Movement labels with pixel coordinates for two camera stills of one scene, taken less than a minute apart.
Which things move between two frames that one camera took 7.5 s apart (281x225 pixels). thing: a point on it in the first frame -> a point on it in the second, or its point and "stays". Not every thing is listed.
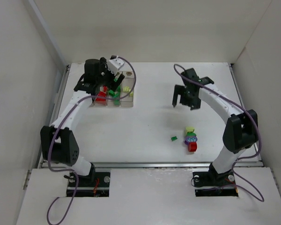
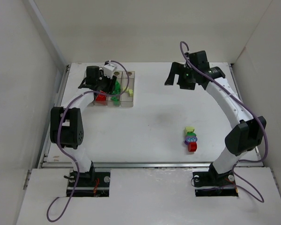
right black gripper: [186, 96] -> [178, 76]
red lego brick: [101, 94] stays
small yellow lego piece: [126, 89] stays
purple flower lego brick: [190, 139] stays
